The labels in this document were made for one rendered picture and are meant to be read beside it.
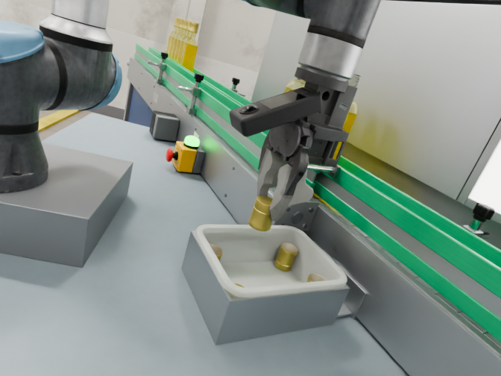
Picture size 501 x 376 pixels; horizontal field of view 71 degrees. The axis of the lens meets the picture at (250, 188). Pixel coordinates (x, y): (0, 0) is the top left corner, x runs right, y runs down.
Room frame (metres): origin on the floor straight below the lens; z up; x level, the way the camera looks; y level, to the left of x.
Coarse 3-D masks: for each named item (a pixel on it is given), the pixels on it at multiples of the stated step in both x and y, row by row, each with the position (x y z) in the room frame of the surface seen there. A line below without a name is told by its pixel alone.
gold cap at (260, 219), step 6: (258, 198) 0.48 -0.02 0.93; (264, 198) 0.49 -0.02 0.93; (270, 198) 0.50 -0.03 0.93; (258, 204) 0.48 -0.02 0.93; (264, 204) 0.47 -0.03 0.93; (270, 204) 0.48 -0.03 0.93; (252, 210) 0.49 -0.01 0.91; (258, 210) 0.48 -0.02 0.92; (264, 210) 0.47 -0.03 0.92; (252, 216) 0.48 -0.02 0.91; (258, 216) 0.47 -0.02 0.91; (264, 216) 0.47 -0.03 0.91; (270, 216) 0.48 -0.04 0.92; (252, 222) 0.48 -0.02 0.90; (258, 222) 0.47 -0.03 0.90; (264, 222) 0.47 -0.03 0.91; (270, 222) 0.48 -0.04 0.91; (258, 228) 0.47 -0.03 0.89; (264, 228) 0.47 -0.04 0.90; (270, 228) 0.49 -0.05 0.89
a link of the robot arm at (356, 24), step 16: (304, 0) 0.49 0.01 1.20; (320, 0) 0.48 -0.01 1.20; (336, 0) 0.47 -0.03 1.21; (352, 0) 0.46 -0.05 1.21; (368, 0) 0.47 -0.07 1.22; (320, 16) 0.48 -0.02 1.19; (336, 16) 0.46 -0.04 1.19; (352, 16) 0.46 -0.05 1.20; (368, 16) 0.47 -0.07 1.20; (320, 32) 0.47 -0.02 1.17; (336, 32) 0.46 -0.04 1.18; (352, 32) 0.47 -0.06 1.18; (368, 32) 0.49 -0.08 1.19
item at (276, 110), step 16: (272, 96) 0.49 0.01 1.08; (288, 96) 0.48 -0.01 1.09; (304, 96) 0.47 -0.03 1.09; (320, 96) 0.47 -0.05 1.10; (240, 112) 0.44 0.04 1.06; (256, 112) 0.44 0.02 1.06; (272, 112) 0.44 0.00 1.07; (288, 112) 0.45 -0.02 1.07; (304, 112) 0.46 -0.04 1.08; (240, 128) 0.43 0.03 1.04; (256, 128) 0.43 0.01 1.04
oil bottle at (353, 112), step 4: (352, 104) 0.79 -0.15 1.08; (356, 104) 0.80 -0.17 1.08; (352, 108) 0.79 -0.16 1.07; (356, 108) 0.80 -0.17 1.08; (348, 112) 0.78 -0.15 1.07; (352, 112) 0.79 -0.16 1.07; (356, 112) 0.80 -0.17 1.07; (348, 116) 0.79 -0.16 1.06; (352, 116) 0.79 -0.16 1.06; (348, 120) 0.79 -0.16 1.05; (352, 120) 0.79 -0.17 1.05; (344, 124) 0.79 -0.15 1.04; (348, 124) 0.79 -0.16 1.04; (352, 124) 0.80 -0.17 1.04; (344, 128) 0.79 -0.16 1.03; (348, 128) 0.79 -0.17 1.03; (348, 132) 0.80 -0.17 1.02; (340, 144) 0.79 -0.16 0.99; (336, 148) 0.79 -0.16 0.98; (336, 152) 0.79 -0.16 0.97; (336, 156) 0.79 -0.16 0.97
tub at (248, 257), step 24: (216, 240) 0.54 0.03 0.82; (240, 240) 0.56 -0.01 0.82; (264, 240) 0.59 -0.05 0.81; (288, 240) 0.62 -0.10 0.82; (216, 264) 0.43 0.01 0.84; (240, 264) 0.56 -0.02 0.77; (264, 264) 0.58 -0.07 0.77; (312, 264) 0.56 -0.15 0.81; (240, 288) 0.39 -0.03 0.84; (264, 288) 0.41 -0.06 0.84; (288, 288) 0.43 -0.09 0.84; (312, 288) 0.45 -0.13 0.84; (336, 288) 0.48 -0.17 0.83
